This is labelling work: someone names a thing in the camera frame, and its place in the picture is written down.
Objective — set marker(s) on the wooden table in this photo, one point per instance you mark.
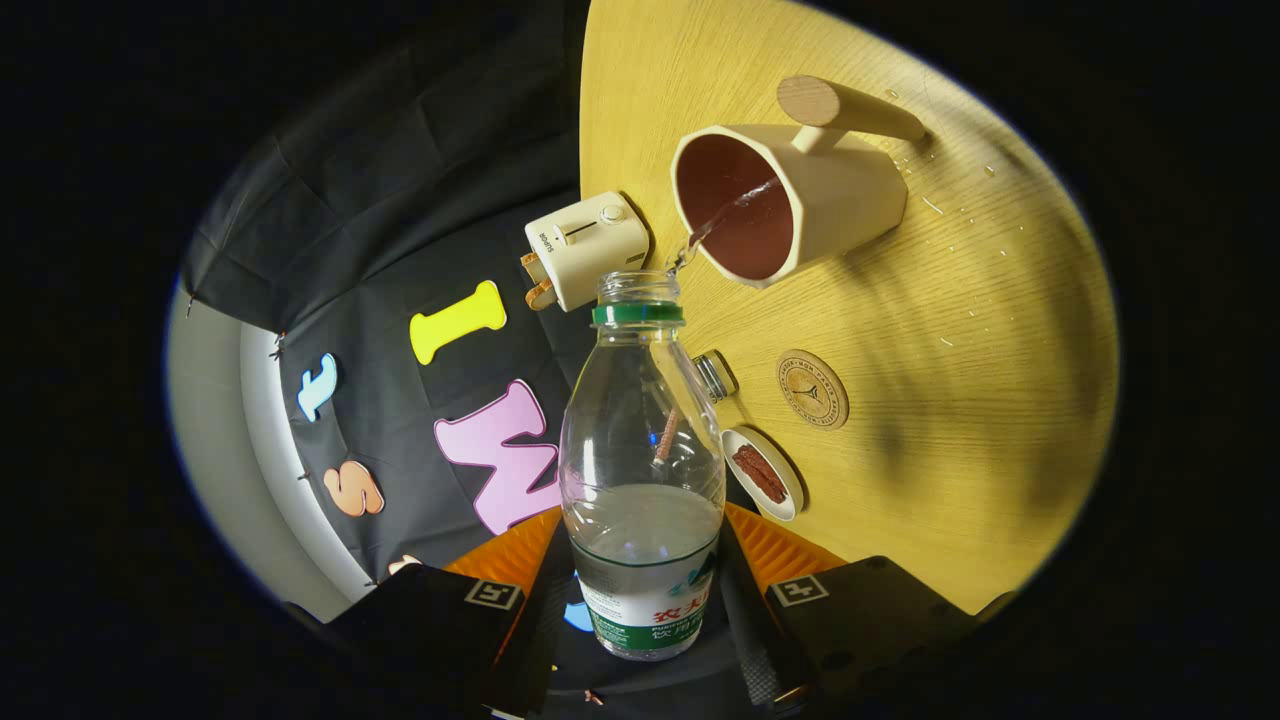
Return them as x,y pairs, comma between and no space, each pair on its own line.
950,400

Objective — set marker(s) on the red sausage piece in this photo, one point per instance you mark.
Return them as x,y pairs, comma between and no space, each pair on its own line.
750,470
772,478

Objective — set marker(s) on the white round plate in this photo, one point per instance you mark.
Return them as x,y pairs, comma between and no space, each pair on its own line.
790,505

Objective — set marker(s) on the black backdrop cloth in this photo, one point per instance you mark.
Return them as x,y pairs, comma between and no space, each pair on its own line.
400,200

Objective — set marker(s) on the glass jar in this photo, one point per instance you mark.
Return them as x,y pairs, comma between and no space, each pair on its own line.
717,375

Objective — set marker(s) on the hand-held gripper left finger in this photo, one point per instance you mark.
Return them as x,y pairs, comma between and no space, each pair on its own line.
545,630

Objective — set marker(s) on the clear plastic juice bottle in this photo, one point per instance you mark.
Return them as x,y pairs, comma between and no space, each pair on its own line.
640,560

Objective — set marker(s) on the striped paper straw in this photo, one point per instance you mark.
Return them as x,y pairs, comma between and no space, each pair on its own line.
668,435

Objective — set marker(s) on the white toaster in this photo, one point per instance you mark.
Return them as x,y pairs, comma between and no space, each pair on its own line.
590,250

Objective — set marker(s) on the round wooden coaster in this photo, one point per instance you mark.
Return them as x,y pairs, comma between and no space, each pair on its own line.
812,390

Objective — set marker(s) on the bread slice in toaster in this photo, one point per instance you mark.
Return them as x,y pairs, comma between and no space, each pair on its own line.
540,293

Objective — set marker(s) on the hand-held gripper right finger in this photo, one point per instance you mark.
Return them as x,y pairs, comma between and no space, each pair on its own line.
750,640

